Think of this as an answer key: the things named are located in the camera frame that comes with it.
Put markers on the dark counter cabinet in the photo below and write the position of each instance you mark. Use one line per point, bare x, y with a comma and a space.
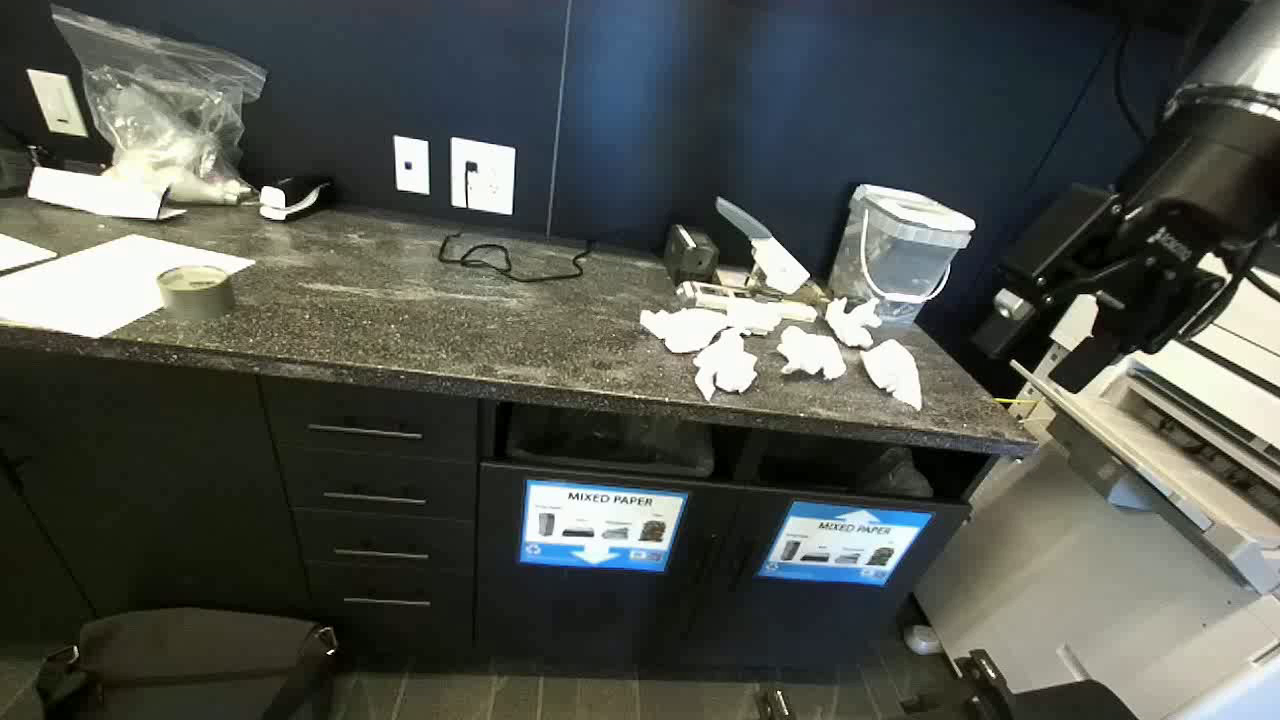
147, 495

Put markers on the small black desk device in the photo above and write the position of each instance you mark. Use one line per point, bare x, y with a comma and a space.
690, 250

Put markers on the dark bin cabinet door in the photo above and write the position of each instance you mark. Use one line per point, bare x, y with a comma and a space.
824, 627
603, 612

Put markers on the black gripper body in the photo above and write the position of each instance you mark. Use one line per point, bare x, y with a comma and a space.
1206, 165

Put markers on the clear plastic bucket with lid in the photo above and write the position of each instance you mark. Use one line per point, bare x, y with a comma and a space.
902, 254

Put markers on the black wheeled base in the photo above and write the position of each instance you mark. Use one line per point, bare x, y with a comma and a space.
995, 684

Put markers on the black bag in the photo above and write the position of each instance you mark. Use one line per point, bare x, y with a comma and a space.
185, 662

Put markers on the blue sign with up arrow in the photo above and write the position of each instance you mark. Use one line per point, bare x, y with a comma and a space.
843, 547

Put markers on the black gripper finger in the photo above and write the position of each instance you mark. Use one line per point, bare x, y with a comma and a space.
1128, 272
1211, 290

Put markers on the small white wall plate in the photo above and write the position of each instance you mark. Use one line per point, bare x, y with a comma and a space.
410, 165

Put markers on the white and black stapler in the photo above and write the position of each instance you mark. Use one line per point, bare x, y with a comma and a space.
286, 203

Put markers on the white wall switch plate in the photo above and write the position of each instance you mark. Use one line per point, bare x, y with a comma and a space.
56, 102

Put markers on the beige paper scrap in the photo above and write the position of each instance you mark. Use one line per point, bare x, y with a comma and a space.
707, 290

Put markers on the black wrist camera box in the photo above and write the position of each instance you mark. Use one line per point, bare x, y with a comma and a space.
1063, 246

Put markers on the black bin with liner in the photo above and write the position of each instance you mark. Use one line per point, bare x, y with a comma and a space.
606, 443

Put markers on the large white paper sheet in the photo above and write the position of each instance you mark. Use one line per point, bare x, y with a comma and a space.
93, 284

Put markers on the beige masking tape roll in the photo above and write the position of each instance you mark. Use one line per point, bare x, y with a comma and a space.
194, 299

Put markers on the white office printer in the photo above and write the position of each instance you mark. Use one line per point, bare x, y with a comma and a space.
1174, 506

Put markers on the large white outlet plate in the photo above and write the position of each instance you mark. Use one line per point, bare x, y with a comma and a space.
483, 178

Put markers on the clear plastic bag with contents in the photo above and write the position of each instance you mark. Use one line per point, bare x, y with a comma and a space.
166, 105

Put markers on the white paper ball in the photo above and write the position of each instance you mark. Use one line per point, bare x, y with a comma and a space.
811, 353
893, 374
851, 321
680, 331
758, 317
724, 365

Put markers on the blue sign with down arrow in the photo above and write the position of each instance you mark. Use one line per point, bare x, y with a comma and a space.
603, 524

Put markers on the white booklet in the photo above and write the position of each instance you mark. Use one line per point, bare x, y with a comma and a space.
93, 194

